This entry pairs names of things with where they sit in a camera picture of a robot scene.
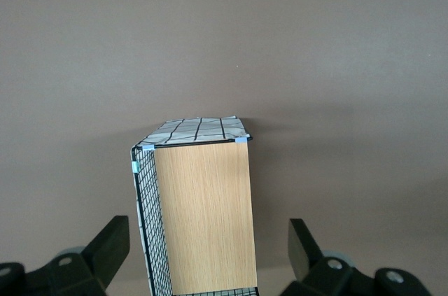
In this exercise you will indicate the light wooden step shelf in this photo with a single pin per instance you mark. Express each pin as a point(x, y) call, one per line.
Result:
point(206, 219)

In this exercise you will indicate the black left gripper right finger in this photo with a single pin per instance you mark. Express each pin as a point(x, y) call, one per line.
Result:
point(304, 257)

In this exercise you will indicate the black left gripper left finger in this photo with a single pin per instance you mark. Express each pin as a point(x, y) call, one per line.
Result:
point(105, 250)

